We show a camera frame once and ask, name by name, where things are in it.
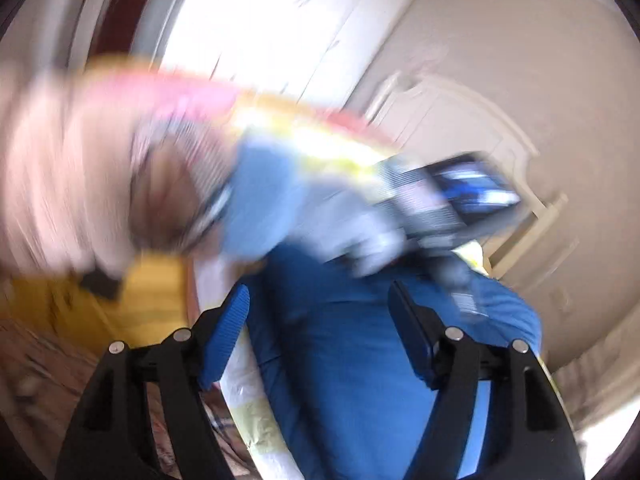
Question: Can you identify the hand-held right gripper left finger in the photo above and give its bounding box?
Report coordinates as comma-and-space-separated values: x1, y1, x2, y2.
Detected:
54, 282, 252, 480

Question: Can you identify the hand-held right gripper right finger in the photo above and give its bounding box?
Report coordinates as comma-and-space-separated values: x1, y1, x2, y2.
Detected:
387, 280, 586, 480

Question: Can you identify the blue padded jacket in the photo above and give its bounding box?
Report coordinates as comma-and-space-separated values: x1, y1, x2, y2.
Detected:
245, 242, 543, 480

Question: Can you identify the person's left hand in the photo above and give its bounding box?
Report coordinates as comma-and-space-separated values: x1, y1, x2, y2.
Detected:
220, 137, 416, 278

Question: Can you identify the yellow checked bed sheet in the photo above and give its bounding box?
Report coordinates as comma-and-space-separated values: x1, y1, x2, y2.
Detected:
192, 240, 568, 480

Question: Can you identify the yellow cloth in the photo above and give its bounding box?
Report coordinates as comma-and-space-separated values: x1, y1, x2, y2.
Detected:
0, 254, 197, 363

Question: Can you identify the white carved headboard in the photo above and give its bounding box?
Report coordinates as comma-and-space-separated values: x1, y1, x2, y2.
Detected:
367, 70, 581, 281

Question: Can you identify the white wardrobe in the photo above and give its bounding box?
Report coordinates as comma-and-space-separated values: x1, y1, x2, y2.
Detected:
150, 0, 426, 111

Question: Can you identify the dark wooden door frame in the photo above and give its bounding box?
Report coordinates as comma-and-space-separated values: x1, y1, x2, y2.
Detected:
92, 0, 168, 61

